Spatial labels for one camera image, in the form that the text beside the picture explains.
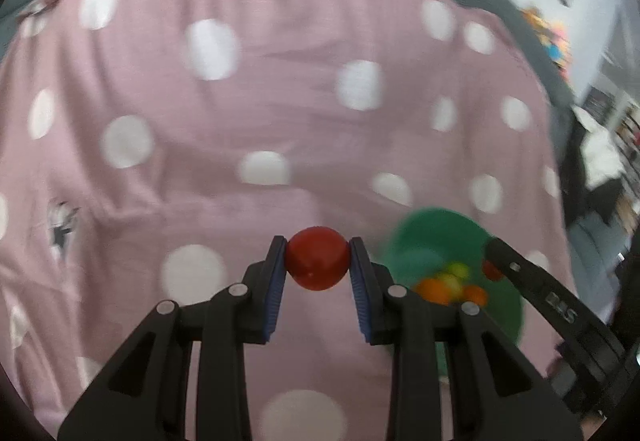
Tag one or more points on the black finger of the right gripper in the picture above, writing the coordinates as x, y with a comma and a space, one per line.
597, 361

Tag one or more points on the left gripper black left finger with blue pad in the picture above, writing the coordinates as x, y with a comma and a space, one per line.
140, 394

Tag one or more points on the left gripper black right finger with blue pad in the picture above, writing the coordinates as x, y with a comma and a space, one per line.
495, 392

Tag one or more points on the red round fruit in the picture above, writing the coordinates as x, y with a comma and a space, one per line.
317, 258

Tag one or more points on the orange fruit in bowl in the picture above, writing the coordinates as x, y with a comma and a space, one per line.
434, 291
475, 294

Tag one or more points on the yellow green fruit in bowl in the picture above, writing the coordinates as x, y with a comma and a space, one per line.
455, 275

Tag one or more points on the red fruit in bowl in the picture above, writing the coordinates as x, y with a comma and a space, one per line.
491, 271

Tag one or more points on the green plastic bowl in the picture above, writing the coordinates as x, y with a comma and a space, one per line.
425, 241

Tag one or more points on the clutter pile at right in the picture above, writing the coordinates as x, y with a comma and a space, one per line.
601, 194

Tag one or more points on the pink polka dot blanket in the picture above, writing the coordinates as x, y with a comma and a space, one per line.
152, 149

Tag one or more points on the colourful toys on sofa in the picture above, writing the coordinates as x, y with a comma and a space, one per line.
553, 37

